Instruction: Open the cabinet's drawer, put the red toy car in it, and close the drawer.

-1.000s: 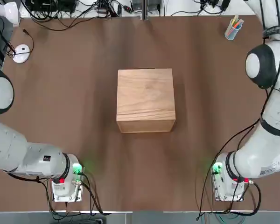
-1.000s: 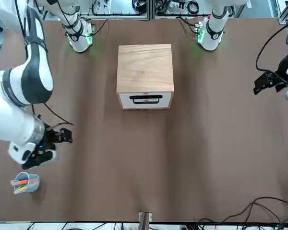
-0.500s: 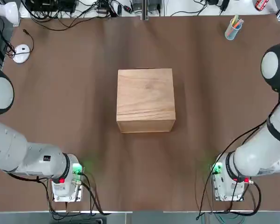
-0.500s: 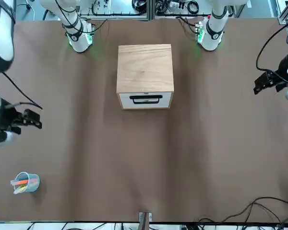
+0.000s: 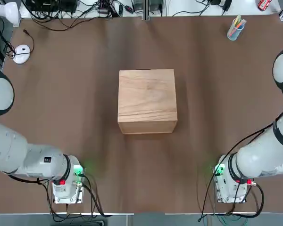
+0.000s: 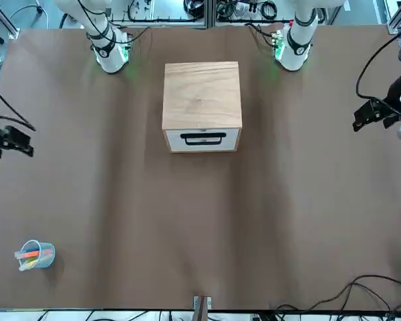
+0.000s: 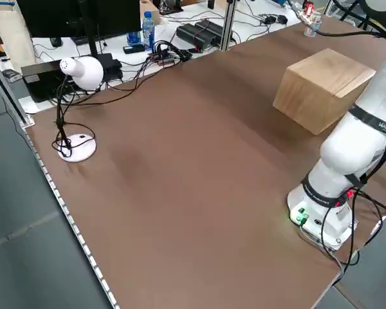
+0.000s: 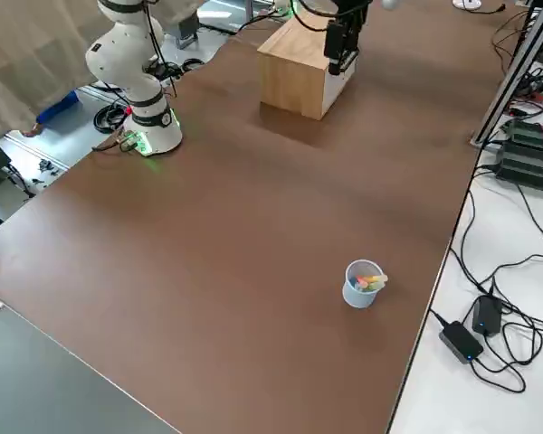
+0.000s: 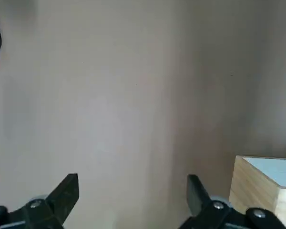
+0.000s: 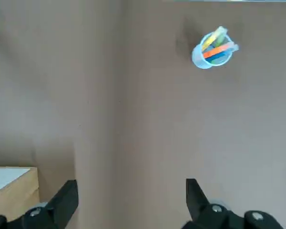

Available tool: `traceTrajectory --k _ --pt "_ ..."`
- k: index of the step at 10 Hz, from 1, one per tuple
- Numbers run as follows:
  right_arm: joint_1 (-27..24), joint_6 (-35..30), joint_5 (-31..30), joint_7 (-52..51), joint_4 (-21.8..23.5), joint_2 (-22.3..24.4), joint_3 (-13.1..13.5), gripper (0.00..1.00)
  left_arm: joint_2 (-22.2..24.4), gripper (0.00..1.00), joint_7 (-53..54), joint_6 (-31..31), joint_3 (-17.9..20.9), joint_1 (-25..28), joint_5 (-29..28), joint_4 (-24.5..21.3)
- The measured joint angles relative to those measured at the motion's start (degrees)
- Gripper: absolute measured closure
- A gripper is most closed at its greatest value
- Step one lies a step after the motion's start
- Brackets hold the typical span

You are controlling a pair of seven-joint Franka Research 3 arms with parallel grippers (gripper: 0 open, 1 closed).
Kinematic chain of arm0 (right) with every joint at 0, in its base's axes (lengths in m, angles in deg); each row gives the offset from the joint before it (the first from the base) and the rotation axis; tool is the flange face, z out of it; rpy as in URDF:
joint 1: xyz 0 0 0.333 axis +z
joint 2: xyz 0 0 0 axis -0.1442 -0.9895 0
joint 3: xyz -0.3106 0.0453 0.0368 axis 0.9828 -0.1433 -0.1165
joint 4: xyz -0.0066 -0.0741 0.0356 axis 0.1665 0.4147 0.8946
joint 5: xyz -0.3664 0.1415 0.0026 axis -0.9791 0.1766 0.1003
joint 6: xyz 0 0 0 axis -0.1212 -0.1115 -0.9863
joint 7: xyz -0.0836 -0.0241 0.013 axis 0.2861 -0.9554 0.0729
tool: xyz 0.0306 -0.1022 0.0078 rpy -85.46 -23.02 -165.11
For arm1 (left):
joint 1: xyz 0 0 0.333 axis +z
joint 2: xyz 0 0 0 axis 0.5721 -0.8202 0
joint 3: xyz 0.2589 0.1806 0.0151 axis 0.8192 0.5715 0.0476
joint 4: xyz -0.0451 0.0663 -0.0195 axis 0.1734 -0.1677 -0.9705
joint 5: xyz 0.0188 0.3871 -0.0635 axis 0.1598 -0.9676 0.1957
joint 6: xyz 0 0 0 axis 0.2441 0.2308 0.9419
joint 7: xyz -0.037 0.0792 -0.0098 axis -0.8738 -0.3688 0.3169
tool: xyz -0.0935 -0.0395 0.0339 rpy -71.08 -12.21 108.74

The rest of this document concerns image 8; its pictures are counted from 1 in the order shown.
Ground power strip with plugs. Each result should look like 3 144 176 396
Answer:
506 66 543 117

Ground brown flat cable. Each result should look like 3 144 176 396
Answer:
91 137 121 153

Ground green circuit board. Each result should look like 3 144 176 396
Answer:
117 129 140 154

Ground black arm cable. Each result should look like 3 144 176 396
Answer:
139 0 178 97

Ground black lamp cable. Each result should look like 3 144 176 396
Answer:
468 3 508 15

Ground light wooden cabinet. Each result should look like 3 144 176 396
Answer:
256 11 362 121

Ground aluminium frame post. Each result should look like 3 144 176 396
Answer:
469 0 543 148

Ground blue cylindrical object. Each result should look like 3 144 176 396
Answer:
35 89 81 127

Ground dark green power supply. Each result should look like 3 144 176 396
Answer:
500 116 543 157
495 139 543 196

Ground grey metal bracket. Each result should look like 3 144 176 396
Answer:
176 17 199 50

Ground light blue pen cup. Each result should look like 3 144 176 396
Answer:
341 259 386 310

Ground beige curtain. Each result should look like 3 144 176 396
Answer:
0 0 205 148

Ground black power adapter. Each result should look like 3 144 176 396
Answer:
472 295 504 337
438 320 485 364

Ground white power strip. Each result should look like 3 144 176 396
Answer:
160 71 185 90

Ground long black cable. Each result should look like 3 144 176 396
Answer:
447 165 499 295
491 254 543 295
517 180 543 250

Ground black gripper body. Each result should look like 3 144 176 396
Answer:
334 0 371 24

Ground looped black cable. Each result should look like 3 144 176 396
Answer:
469 311 543 394

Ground black cable on table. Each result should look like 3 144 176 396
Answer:
491 7 536 76

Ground coiled black cable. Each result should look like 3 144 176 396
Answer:
93 99 132 136

